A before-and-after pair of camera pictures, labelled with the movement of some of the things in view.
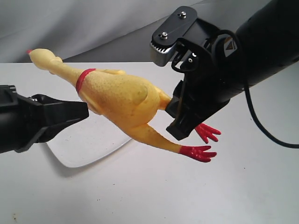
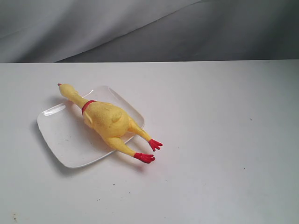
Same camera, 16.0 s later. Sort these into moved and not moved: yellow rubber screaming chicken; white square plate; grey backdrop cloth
Moved: yellow rubber screaming chicken
Not moved: white square plate; grey backdrop cloth
